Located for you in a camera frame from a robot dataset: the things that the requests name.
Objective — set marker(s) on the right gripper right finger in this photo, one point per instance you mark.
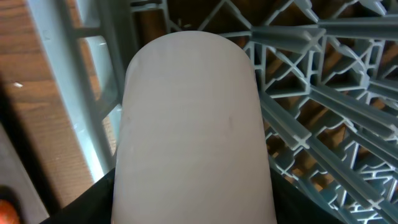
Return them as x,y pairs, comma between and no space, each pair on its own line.
293,207

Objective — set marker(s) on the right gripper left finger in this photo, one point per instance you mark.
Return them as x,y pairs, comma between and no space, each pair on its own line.
94,206

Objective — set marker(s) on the pink cup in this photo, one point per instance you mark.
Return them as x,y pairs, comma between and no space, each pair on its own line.
191,140

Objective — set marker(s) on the grey dishwasher rack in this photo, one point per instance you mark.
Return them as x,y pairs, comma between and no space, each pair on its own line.
326,73

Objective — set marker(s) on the dark brown serving tray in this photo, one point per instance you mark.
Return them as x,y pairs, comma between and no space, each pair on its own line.
17,187

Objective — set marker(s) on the orange carrot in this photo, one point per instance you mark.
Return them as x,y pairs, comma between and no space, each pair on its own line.
8,214

